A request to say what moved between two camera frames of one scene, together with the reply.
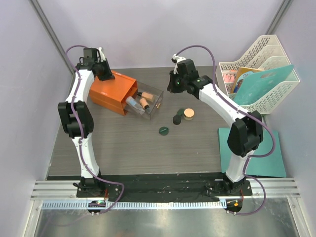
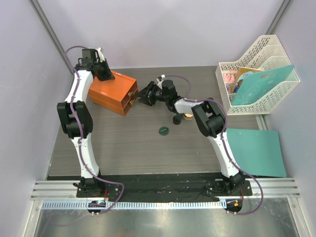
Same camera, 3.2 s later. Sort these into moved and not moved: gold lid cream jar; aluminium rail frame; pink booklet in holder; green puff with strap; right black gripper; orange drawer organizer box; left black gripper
Moved: right black gripper
Not moved: orange drawer organizer box; pink booklet in holder; green puff with strap; aluminium rail frame; left black gripper; gold lid cream jar
